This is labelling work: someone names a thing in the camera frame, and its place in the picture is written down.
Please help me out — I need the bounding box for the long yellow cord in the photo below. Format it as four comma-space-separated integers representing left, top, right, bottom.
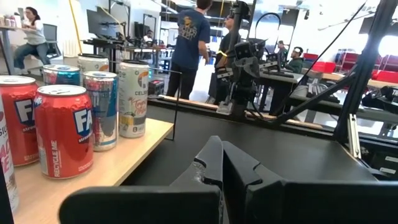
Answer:
68, 0, 83, 55

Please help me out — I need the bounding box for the grey office chair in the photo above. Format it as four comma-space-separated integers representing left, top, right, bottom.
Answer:
42, 23, 62, 60

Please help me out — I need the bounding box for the Red Bull can green tab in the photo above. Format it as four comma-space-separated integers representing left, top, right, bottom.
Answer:
82, 70, 119, 152

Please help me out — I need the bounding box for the black computer monitor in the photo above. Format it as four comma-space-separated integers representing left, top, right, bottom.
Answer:
86, 8, 121, 40

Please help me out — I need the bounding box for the red Fanta can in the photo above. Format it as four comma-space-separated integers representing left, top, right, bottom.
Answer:
0, 75, 40, 167
33, 84, 95, 180

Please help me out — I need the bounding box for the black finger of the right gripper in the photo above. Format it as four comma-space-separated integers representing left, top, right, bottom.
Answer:
233, 57, 248, 91
246, 57, 261, 91

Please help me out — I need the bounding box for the white Celsius Tropical Vibe can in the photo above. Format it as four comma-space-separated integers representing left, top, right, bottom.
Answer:
118, 59, 150, 139

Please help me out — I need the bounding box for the long wooden workbench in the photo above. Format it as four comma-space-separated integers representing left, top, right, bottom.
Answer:
301, 68, 398, 90

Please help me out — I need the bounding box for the person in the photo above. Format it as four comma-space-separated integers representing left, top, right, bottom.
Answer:
166, 0, 212, 101
284, 45, 305, 75
12, 6, 52, 71
142, 29, 156, 44
206, 12, 242, 105
276, 39, 289, 62

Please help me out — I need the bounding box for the black office desk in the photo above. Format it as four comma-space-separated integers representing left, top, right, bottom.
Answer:
81, 37, 175, 74

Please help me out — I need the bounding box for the black perforated computer case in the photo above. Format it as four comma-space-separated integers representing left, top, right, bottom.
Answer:
147, 79, 165, 96

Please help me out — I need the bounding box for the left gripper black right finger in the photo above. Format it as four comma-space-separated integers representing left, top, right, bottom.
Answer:
222, 140, 398, 224

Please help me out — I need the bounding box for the grey standing desk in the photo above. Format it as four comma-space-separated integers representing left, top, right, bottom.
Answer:
0, 24, 25, 75

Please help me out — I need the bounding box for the white Celsius energy drink can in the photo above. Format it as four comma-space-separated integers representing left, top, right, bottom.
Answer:
76, 53, 110, 75

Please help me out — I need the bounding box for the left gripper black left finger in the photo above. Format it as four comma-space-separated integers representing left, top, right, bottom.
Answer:
58, 135, 224, 224

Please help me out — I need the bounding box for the white Celsius Peach Vibe can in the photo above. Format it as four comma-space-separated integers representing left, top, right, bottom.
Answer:
0, 93, 20, 214

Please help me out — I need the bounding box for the blue silver Red Bull can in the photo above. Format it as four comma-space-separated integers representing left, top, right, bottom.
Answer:
42, 64, 81, 88

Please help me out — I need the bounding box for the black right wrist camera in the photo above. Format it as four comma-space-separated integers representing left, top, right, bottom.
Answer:
234, 41, 259, 60

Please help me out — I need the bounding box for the wooden shelf with black frame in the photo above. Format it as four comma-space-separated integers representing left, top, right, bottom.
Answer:
0, 66, 183, 224

